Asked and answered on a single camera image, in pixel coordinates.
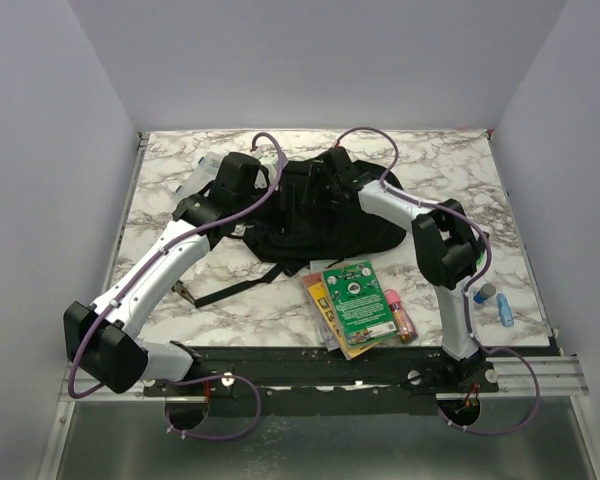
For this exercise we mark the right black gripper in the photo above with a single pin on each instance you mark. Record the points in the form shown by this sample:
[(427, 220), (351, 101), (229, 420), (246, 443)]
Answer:
[(316, 178)]

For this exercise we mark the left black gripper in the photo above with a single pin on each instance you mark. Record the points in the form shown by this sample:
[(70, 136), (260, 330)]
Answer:
[(260, 188)]

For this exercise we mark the black student backpack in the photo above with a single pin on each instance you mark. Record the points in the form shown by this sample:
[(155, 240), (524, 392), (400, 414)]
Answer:
[(289, 234)]

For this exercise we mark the grey bottle blue cap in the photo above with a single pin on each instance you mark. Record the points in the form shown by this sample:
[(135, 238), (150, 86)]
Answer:
[(484, 293)]

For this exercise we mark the light blue small bottle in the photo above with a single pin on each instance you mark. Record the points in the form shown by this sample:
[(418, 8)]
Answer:
[(504, 310)]

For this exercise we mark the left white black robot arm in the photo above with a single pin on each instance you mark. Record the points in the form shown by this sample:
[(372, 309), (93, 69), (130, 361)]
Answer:
[(102, 338)]

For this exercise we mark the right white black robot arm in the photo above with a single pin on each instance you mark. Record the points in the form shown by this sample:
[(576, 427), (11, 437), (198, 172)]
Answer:
[(361, 202)]

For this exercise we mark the clear plastic storage box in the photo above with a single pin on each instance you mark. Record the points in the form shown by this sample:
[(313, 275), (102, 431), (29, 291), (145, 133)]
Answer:
[(203, 173)]

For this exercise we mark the yellow cover book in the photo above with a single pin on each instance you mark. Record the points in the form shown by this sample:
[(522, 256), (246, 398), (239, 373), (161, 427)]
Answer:
[(318, 297)]

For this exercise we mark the green cover book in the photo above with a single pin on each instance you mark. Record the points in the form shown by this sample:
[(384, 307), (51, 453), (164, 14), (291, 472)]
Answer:
[(360, 306)]

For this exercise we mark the thin booklet under books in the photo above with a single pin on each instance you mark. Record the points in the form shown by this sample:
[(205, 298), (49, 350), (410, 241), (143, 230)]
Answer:
[(328, 337)]

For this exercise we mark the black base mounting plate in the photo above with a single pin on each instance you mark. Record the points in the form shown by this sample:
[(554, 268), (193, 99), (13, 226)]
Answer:
[(312, 381)]

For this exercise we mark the yellow handled pliers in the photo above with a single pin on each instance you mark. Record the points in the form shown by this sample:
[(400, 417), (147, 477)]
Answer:
[(180, 289)]

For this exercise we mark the aluminium extrusion rail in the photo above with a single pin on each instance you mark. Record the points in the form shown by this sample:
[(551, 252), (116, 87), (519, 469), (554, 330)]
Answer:
[(550, 376)]

